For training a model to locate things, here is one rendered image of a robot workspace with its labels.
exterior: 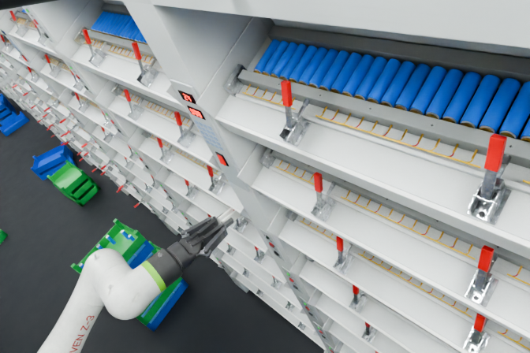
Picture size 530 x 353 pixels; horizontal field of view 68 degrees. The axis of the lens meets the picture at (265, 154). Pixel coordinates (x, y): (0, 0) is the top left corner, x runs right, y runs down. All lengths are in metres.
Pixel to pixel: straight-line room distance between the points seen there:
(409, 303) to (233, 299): 1.55
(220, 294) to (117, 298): 1.30
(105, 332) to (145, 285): 1.55
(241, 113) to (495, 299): 0.45
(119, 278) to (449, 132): 0.86
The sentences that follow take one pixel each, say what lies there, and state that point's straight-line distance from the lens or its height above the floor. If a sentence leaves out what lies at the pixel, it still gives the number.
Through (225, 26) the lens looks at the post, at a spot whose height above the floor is 1.61.
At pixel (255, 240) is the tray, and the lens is 1.22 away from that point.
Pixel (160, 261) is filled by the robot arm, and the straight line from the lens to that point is 1.10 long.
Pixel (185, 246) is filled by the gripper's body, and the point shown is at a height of 1.05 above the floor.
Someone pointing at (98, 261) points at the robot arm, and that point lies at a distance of 1.17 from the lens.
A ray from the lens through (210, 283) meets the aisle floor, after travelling 2.39.
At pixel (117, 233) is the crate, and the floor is 0.49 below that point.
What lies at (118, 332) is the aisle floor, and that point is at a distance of 2.56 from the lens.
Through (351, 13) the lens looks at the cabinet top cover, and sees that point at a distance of 0.35.
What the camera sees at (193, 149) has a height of 1.31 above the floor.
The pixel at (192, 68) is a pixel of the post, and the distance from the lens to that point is 0.66.
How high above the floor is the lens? 1.87
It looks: 41 degrees down
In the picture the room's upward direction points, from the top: 25 degrees counter-clockwise
